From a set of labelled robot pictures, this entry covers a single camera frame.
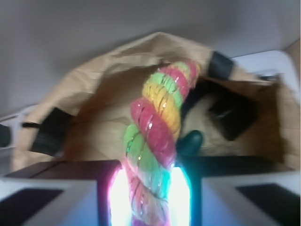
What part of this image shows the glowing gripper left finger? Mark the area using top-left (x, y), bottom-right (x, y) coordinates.
top-left (0, 160), bottom-right (131, 226)

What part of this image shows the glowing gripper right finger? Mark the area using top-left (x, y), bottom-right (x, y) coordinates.
top-left (170, 156), bottom-right (301, 226)

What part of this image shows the multicolored twisted rope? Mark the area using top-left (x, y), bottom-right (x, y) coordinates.
top-left (121, 58), bottom-right (201, 226)

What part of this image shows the dark green plastic capsule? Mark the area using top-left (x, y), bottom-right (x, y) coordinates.
top-left (176, 130), bottom-right (203, 156)

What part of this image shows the brown paper bag bin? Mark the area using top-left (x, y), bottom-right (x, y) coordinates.
top-left (11, 32), bottom-right (301, 171)

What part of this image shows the black square box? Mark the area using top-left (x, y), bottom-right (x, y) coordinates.
top-left (208, 93), bottom-right (257, 141)

